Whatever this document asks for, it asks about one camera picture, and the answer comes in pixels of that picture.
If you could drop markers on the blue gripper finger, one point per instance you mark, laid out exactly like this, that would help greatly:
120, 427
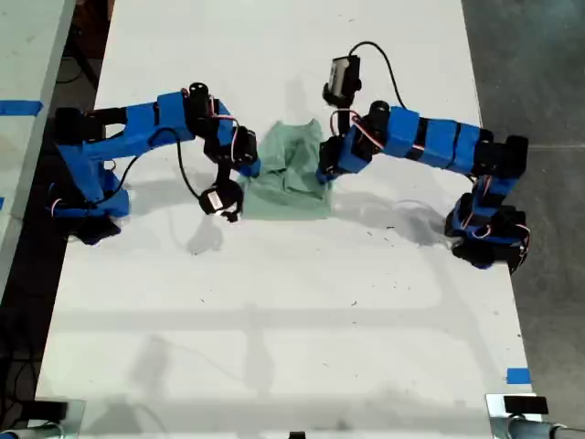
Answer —
332, 177
253, 170
241, 173
322, 176

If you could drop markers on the pale green T-shirt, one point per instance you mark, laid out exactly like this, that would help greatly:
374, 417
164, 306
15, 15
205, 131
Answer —
288, 192

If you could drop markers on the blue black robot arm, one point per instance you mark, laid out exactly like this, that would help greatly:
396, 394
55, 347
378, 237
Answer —
439, 142
132, 125

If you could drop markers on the long blue tape strip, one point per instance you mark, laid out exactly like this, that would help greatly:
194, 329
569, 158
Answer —
20, 108

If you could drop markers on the grey side table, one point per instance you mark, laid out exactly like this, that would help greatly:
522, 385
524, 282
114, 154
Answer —
25, 50

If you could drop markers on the small black clamp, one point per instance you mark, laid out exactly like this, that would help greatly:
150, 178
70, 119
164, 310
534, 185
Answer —
297, 435

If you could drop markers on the short blue tape piece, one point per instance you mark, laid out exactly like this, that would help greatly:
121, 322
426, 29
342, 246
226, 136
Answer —
518, 376

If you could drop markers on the small black box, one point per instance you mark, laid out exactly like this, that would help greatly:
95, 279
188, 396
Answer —
525, 405
50, 410

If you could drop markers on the grey metal pipe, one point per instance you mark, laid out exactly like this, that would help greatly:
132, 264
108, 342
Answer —
27, 432
539, 430

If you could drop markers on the black camera box with label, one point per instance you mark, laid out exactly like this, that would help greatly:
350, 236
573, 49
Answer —
340, 78
219, 199

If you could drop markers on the metal corner bracket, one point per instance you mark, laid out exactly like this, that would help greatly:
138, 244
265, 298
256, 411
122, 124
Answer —
75, 414
494, 411

